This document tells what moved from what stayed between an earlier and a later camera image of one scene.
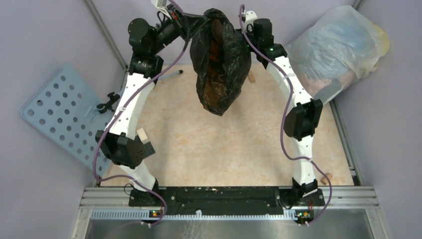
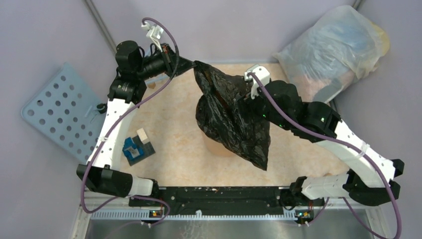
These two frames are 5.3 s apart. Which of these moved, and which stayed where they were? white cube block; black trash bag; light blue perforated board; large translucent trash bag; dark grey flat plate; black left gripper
Moved: black left gripper; black trash bag
Stayed: white cube block; dark grey flat plate; light blue perforated board; large translucent trash bag
